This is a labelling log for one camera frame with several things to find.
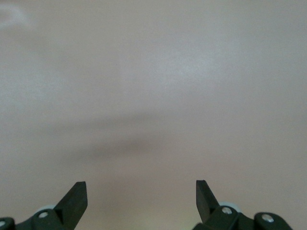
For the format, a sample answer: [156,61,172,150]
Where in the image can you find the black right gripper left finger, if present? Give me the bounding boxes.
[0,181,88,230]

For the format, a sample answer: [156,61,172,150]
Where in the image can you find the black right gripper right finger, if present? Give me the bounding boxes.
[193,179,295,230]

